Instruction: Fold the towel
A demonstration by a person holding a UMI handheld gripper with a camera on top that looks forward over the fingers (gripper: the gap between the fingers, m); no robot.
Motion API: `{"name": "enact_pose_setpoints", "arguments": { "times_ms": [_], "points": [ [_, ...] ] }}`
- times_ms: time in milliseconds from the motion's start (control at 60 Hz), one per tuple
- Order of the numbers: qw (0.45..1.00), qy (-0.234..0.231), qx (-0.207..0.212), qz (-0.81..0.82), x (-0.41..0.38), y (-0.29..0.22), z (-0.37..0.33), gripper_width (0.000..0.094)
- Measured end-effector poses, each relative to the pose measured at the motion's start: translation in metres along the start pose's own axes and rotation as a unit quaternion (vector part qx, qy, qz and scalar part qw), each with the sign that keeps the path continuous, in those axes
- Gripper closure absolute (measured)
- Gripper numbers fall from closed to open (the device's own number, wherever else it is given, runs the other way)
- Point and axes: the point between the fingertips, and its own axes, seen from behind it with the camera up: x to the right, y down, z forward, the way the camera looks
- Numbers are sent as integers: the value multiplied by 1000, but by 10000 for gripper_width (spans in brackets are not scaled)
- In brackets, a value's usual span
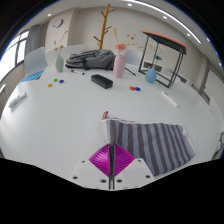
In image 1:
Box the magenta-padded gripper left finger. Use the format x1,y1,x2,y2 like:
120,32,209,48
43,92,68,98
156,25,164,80
70,143,113,191

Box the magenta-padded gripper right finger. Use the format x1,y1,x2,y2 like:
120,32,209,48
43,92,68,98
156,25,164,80
112,143,157,191

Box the grey white striped towel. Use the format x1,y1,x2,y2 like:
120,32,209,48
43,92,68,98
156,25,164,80
100,117,197,177

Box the white remote control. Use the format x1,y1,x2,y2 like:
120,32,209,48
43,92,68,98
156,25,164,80
8,92,28,108
160,90,179,108

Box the black rectangular box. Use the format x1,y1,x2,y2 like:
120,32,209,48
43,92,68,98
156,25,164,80
90,73,114,90

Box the blue vase with dried flowers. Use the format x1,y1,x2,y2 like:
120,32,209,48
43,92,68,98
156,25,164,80
145,43,164,84

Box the thin black pen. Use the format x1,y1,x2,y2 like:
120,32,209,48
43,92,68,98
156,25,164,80
124,67,137,77

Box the black marker pen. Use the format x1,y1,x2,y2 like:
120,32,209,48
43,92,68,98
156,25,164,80
70,69,86,76

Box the pink vase with flowers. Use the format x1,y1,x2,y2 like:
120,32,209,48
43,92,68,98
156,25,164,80
112,28,138,79

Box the grey backpack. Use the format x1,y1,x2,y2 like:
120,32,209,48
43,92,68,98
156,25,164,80
64,49,117,72

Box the green vase with dried flowers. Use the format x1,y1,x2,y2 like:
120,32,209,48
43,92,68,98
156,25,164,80
53,30,69,74

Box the white chair with blue seat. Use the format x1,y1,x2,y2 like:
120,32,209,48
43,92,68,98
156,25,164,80
19,46,48,83

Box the black-framed orange-topped small table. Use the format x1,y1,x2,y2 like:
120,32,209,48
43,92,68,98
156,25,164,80
138,30,188,89

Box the yellow wooden coat tree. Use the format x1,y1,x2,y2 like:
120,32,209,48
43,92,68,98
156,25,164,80
92,3,116,51

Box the window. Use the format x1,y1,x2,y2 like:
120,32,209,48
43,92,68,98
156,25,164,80
0,29,30,83

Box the grey curtain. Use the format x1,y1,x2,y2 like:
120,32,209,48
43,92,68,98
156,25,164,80
24,23,42,58

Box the ceiling lights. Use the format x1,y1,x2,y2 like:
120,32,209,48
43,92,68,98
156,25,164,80
46,0,214,44

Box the round wall clock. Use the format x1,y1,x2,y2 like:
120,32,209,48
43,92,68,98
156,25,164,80
52,18,64,29

